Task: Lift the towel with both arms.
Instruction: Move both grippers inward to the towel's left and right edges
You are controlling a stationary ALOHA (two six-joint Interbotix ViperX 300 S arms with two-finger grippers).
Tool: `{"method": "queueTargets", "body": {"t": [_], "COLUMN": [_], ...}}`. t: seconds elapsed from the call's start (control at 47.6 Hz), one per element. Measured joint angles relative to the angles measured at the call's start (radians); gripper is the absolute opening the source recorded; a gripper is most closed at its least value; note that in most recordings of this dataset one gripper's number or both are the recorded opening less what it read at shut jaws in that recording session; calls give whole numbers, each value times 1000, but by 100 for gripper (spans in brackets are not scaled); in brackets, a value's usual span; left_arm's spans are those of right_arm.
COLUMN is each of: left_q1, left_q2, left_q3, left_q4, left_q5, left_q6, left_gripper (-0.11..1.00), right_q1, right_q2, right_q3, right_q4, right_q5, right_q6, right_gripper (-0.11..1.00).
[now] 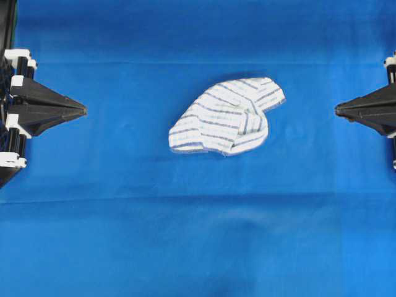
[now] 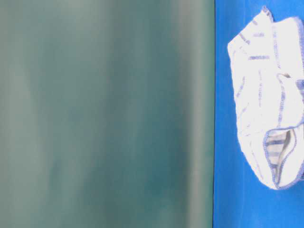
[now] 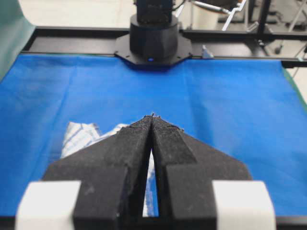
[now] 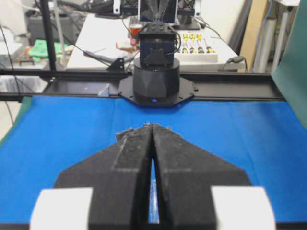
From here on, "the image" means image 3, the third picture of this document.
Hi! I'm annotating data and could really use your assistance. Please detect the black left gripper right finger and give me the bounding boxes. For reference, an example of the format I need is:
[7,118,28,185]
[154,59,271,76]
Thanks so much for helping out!
[151,117,252,230]

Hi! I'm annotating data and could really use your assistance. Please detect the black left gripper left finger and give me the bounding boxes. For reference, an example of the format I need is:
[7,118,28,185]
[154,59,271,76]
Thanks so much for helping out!
[43,115,153,230]

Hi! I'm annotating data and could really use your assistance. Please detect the blue white checked towel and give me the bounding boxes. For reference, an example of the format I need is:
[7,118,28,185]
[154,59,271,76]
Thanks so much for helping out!
[61,122,159,217]

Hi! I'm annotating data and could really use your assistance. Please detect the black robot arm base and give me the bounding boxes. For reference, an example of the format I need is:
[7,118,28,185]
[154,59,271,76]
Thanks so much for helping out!
[115,0,192,67]

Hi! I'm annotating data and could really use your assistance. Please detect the blue table cloth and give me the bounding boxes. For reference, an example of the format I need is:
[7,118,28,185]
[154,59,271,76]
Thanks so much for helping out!
[0,54,307,216]

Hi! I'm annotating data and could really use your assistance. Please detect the green backdrop curtain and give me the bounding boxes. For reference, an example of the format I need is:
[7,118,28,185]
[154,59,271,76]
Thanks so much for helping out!
[0,0,35,79]

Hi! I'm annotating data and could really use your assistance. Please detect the black aluminium frame rail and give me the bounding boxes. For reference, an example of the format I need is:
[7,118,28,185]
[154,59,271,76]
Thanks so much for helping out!
[21,27,307,66]

